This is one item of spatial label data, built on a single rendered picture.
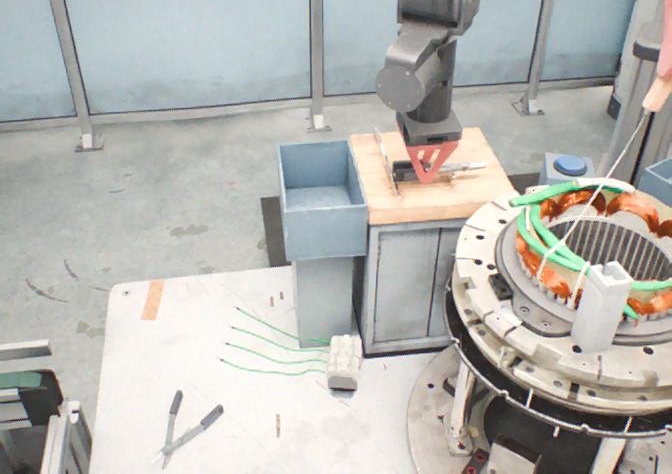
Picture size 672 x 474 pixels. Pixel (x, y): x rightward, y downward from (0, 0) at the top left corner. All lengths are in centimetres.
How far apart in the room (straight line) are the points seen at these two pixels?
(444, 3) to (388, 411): 56
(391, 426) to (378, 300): 18
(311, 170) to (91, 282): 154
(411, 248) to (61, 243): 190
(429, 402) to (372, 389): 9
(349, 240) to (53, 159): 237
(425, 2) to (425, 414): 55
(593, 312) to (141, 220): 221
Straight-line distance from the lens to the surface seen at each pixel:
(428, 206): 93
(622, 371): 73
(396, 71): 78
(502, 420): 106
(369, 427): 103
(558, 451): 105
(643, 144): 126
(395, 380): 108
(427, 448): 99
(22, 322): 245
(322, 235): 94
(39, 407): 122
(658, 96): 72
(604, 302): 69
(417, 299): 105
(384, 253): 97
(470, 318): 79
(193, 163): 302
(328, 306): 106
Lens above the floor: 161
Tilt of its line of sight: 38 degrees down
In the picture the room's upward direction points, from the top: straight up
